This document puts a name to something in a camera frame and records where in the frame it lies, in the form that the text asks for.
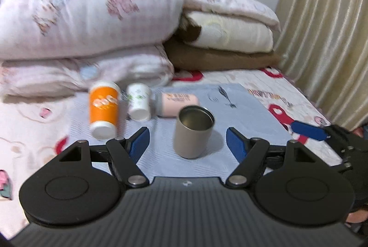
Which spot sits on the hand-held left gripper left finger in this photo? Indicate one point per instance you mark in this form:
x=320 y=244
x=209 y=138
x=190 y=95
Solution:
x=140 y=143

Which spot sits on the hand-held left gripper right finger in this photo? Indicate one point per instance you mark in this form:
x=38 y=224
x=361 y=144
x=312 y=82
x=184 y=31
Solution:
x=235 y=143

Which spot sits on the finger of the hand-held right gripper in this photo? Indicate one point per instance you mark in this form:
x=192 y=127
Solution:
x=307 y=131

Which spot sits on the grey metal cup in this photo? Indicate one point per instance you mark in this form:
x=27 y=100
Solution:
x=194 y=132

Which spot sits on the light blue cloth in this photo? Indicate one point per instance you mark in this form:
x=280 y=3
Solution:
x=253 y=109

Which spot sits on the white bottle green print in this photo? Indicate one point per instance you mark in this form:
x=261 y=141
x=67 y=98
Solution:
x=139 y=102

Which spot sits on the orange bottle white cap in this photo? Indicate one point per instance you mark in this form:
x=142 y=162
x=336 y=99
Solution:
x=104 y=109

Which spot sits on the pink bottle lying down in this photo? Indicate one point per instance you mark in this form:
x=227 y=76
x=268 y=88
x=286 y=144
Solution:
x=177 y=104

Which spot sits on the cream curtain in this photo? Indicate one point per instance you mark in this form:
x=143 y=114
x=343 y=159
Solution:
x=325 y=34

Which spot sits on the cream and brown blanket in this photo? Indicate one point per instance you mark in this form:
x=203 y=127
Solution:
x=238 y=31

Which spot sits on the large pink printed quilt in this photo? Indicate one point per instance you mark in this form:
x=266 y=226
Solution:
x=74 y=28

